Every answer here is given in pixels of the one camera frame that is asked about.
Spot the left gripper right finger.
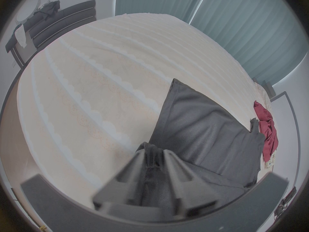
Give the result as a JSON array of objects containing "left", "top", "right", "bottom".
[{"left": 164, "top": 149, "right": 222, "bottom": 212}]

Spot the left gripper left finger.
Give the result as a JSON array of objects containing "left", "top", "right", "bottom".
[{"left": 93, "top": 143, "right": 149, "bottom": 208}]

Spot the black T-shirt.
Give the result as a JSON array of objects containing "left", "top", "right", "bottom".
[{"left": 135, "top": 78, "right": 266, "bottom": 217}]

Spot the bed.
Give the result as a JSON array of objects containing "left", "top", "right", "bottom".
[{"left": 16, "top": 12, "right": 298, "bottom": 190}]

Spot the white printed garment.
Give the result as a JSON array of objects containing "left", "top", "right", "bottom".
[{"left": 264, "top": 152, "right": 277, "bottom": 170}]

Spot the dark red garment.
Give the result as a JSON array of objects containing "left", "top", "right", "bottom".
[{"left": 253, "top": 101, "right": 279, "bottom": 162}]

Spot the grey bedside table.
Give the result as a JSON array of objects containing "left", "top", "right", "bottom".
[{"left": 252, "top": 77, "right": 274, "bottom": 98}]

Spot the black chest of drawers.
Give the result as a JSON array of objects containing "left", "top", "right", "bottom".
[{"left": 5, "top": 0, "right": 96, "bottom": 69}]

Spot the white cloth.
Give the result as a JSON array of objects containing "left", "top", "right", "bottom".
[{"left": 14, "top": 24, "right": 27, "bottom": 49}]

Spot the dark grey garment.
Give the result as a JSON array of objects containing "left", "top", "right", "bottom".
[{"left": 36, "top": 0, "right": 61, "bottom": 16}]

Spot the round white mirror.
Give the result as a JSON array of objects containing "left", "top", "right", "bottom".
[{"left": 16, "top": 0, "right": 41, "bottom": 22}]

